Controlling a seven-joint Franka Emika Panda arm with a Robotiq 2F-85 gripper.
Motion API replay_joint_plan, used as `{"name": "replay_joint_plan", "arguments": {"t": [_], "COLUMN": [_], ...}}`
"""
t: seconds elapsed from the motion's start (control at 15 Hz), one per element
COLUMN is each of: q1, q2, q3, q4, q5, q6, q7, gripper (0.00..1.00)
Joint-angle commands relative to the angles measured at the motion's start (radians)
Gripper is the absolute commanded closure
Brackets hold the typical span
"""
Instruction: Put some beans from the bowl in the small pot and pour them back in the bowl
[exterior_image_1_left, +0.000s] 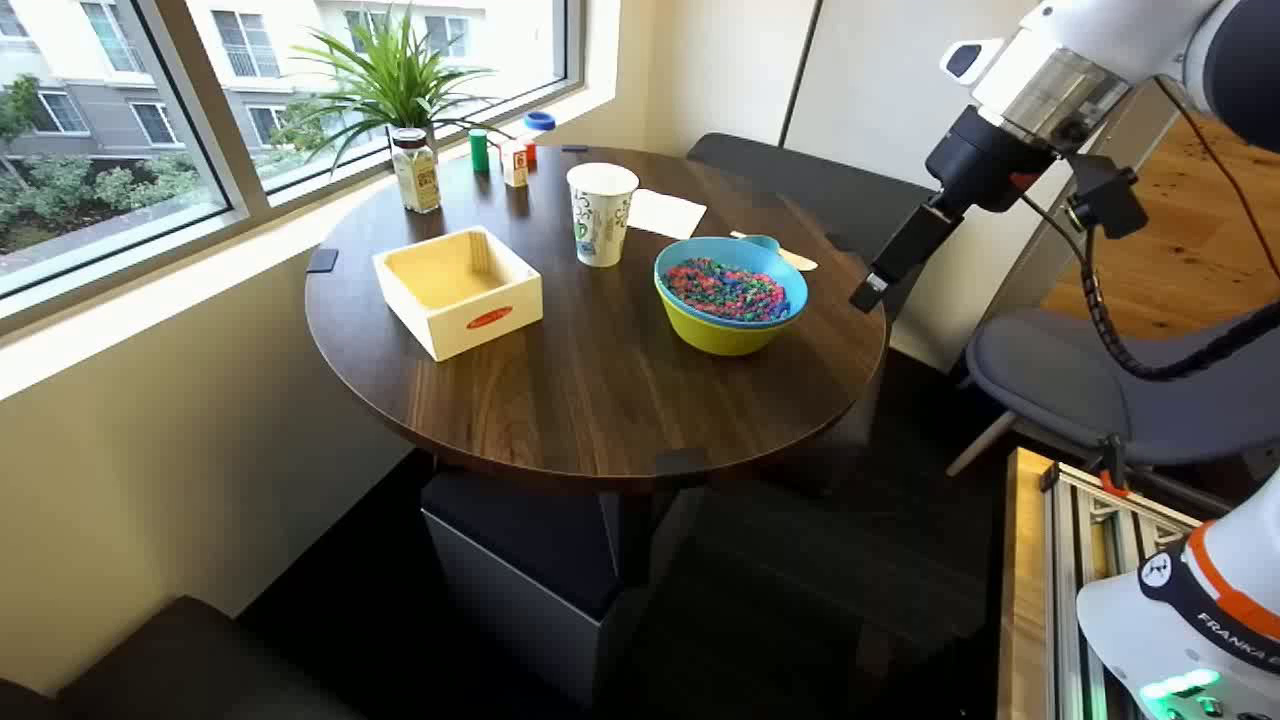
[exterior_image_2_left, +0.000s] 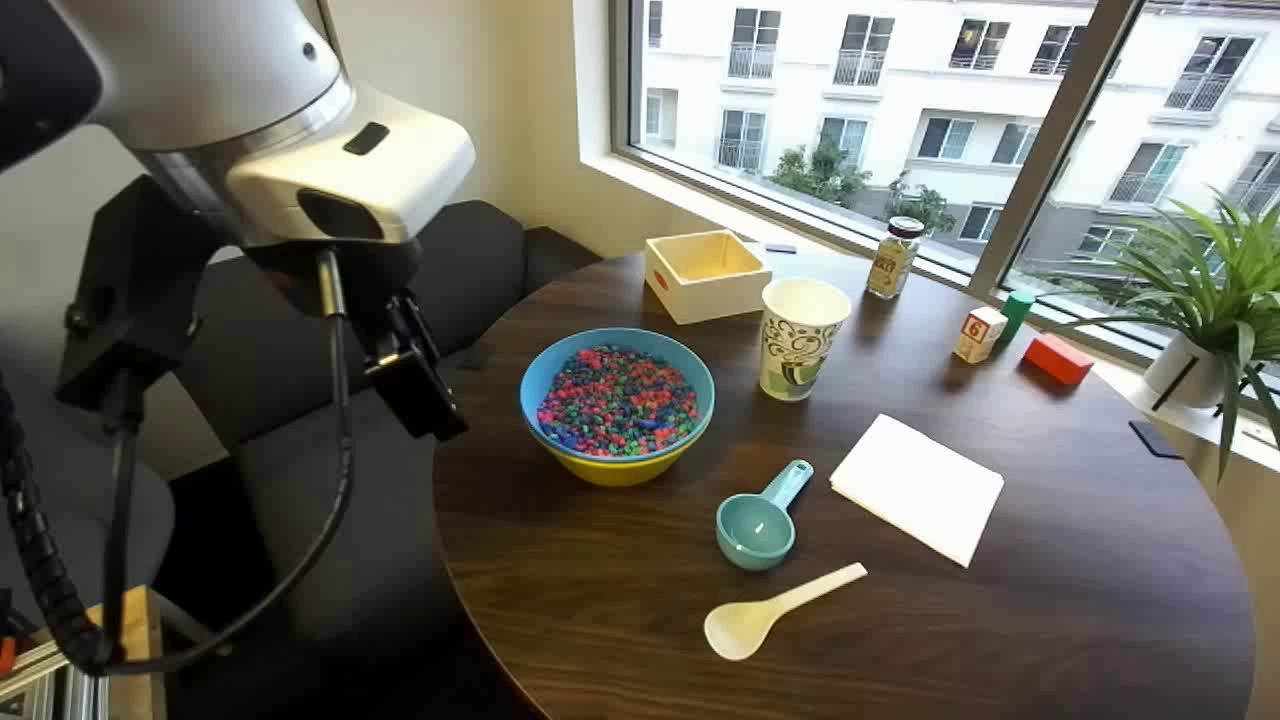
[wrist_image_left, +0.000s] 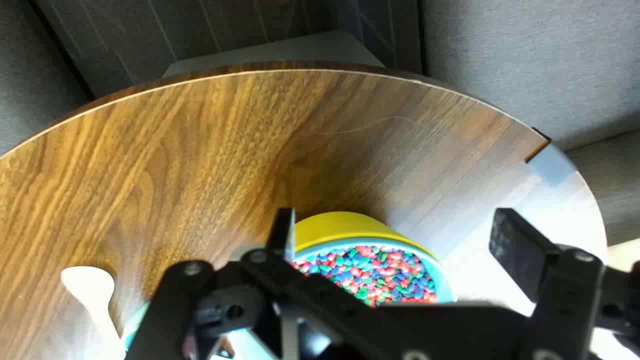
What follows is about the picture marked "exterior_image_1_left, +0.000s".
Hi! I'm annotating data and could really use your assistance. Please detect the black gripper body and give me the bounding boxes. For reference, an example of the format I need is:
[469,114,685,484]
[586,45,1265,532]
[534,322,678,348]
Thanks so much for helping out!
[923,104,1059,220]

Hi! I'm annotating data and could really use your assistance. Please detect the colourful beans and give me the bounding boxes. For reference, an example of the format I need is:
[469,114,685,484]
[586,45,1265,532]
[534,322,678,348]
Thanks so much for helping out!
[661,256,796,327]

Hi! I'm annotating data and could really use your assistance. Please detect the white plastic spoon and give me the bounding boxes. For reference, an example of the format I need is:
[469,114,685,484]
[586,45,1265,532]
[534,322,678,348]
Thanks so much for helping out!
[759,240,819,277]

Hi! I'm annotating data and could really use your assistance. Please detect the blue-grey round chair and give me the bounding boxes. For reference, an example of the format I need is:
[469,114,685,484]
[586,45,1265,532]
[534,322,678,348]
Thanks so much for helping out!
[944,303,1280,481]

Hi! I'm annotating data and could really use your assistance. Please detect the white paper napkin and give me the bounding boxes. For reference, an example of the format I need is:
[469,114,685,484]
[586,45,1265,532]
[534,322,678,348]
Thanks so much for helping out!
[624,185,712,246]

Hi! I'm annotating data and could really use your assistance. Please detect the patterned paper cup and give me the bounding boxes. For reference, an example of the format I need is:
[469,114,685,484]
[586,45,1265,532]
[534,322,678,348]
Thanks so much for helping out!
[564,160,644,273]

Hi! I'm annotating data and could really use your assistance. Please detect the cream wooden box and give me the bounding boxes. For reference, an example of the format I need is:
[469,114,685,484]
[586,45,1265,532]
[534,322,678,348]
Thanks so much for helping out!
[369,225,547,365]

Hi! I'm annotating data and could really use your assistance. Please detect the glass spice jar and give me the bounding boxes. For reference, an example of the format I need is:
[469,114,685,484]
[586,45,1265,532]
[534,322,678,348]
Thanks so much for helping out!
[388,123,443,218]

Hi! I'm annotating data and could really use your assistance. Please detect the grey cube ottoman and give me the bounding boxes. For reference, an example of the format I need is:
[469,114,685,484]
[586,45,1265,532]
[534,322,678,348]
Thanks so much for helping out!
[418,466,712,712]

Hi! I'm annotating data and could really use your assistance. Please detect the green potted plant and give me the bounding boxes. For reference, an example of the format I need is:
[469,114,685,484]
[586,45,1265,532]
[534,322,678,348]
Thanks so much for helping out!
[274,3,477,174]

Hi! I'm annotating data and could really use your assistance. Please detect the black bench cushion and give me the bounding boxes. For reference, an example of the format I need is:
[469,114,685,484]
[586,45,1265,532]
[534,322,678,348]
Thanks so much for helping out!
[0,594,363,720]

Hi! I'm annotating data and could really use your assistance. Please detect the black corrugated cable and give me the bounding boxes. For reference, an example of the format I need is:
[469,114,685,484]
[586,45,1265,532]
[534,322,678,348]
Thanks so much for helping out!
[1078,225,1280,387]

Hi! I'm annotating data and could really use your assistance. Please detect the aluminium robot stand frame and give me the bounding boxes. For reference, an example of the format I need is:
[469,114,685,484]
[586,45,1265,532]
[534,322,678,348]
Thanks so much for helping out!
[996,444,1214,720]

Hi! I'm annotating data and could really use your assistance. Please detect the grey window frame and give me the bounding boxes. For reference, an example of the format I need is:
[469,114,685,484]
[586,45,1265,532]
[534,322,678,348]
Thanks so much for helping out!
[0,0,594,334]

